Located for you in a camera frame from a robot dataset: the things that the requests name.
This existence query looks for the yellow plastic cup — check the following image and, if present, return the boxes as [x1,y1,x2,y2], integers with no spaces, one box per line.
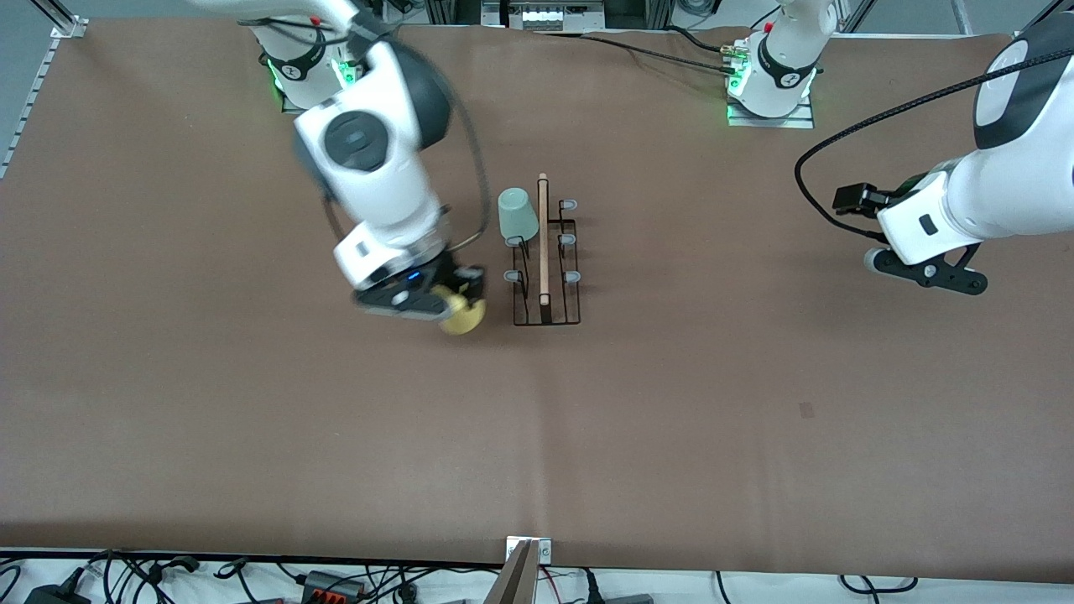
[438,289,487,336]

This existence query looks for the black wire cup holder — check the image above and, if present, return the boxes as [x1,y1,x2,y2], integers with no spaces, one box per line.
[502,174,581,327]

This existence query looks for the mint green plastic cup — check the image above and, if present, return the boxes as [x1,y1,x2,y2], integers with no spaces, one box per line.
[498,187,540,246]

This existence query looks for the brown table cover sheet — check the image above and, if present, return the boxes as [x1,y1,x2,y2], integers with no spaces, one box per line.
[0,21,1074,584]

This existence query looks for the grey wedge-shaped beam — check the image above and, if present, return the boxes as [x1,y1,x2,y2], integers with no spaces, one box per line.
[485,541,542,604]

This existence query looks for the black power strip orange switches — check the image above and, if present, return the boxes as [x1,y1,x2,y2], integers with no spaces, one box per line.
[302,570,368,604]

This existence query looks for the black power adapter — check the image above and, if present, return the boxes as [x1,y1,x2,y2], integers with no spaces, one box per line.
[23,583,91,604]

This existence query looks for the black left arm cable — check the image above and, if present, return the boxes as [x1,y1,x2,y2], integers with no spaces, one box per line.
[794,46,1074,246]

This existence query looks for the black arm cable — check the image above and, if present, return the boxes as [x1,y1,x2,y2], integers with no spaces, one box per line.
[445,88,492,253]
[794,46,1074,246]

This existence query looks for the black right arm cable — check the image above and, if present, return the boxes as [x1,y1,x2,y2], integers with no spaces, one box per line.
[445,88,492,253]

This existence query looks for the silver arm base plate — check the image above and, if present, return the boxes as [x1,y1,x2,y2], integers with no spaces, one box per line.
[281,80,336,115]
[727,94,816,129]

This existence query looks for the black braided base cable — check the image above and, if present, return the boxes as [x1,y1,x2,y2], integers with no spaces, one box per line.
[579,29,739,75]

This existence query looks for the small silver metal bracket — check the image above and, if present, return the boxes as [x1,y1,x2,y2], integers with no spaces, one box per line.
[506,537,553,565]

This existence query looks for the black looped floor cable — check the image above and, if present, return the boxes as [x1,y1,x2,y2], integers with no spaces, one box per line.
[839,574,920,593]

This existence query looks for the perforated aluminium rail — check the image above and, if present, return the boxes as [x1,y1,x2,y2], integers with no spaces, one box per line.
[0,32,64,179]

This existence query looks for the aluminium profile post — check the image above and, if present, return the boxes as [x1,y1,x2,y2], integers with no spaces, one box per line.
[34,0,87,40]

